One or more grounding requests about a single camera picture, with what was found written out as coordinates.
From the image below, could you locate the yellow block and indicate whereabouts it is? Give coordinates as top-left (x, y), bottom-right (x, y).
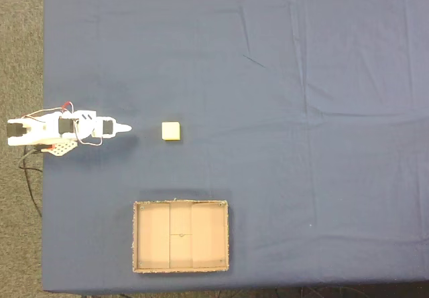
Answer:
top-left (162, 121), bottom-right (182, 142)

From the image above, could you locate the shallow cardboard box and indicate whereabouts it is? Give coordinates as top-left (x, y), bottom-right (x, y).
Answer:
top-left (131, 198), bottom-right (231, 275)

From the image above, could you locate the blue tablecloth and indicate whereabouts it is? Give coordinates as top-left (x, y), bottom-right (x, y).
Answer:
top-left (41, 0), bottom-right (429, 295)

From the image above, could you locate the perforated wooden base plate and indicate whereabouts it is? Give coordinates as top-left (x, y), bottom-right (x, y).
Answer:
top-left (46, 139), bottom-right (78, 157)

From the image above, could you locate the black power cable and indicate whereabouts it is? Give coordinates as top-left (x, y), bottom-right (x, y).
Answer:
top-left (18, 145), bottom-right (44, 219)

